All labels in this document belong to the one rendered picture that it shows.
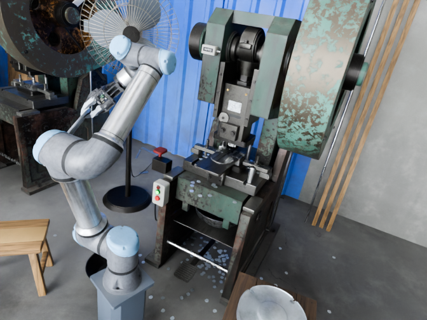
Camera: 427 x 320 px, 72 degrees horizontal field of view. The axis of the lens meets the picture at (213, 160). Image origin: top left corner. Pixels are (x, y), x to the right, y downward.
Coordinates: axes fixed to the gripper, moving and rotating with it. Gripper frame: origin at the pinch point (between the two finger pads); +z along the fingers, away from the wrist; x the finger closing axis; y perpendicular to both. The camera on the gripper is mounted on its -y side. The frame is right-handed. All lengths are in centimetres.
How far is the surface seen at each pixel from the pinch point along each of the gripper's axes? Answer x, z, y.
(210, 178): 67, -16, -16
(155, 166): 48, 5, -29
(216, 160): 61, -25, -17
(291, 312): 108, -16, 45
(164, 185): 54, 5, -16
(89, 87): 1, 38, -149
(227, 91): 38, -51, -26
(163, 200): 60, 11, -15
